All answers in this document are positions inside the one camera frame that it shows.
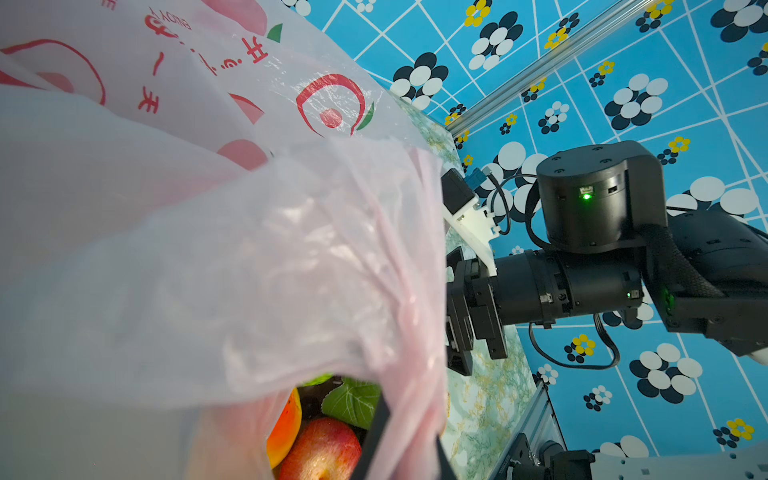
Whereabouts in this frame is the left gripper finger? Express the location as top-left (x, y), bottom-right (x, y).
top-left (351, 407), bottom-right (457, 480)

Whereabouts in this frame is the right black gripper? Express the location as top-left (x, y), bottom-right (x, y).
top-left (446, 247), bottom-right (508, 376)

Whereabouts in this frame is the pink translucent plastic bag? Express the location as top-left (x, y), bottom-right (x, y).
top-left (1, 1), bottom-right (447, 479)

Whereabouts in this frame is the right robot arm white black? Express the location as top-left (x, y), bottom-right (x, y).
top-left (446, 141), bottom-right (767, 376)

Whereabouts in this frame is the green grape leaf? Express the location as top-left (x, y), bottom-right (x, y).
top-left (298, 375), bottom-right (381, 430)

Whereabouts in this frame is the red peach bottom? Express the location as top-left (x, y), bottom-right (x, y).
top-left (278, 418), bottom-right (362, 480)

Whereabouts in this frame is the orange red mango left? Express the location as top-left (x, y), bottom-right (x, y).
top-left (266, 388), bottom-right (303, 469)

